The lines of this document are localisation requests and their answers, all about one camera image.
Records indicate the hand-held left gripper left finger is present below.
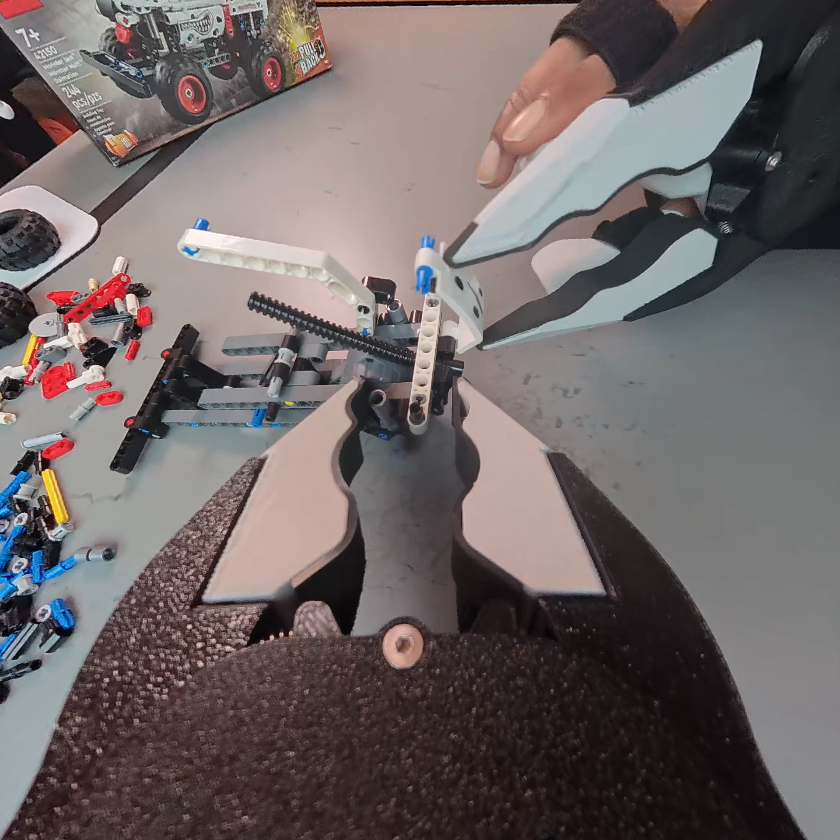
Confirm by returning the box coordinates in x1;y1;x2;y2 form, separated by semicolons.
201;378;367;605

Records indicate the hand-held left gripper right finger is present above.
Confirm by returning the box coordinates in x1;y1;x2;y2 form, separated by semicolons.
451;379;610;598

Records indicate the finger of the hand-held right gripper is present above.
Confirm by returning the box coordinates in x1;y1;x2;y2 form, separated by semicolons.
479;230;718;353
444;38;767;268

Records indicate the grey black toy chassis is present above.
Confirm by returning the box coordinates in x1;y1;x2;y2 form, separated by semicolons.
109;217;468;478

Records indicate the white spotted toy panel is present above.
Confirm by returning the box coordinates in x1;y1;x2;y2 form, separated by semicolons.
412;234;488;350

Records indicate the grey desk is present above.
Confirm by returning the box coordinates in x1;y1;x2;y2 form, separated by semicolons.
0;0;840;840

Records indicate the person's right hand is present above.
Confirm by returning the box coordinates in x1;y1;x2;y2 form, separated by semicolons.
476;0;711;190

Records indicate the yellow toy axle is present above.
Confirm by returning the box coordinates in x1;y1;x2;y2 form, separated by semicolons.
39;467;71;525

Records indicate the pile of blue black pins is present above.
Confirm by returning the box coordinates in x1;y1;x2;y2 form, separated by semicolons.
0;449;78;706

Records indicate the pile of red white pieces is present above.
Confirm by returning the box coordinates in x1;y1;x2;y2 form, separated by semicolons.
0;256;156;460

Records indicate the black toy tire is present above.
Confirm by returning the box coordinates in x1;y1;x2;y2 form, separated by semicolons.
0;207;64;273
0;281;39;350

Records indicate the toy truck box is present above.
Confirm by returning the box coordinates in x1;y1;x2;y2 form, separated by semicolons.
0;0;333;168

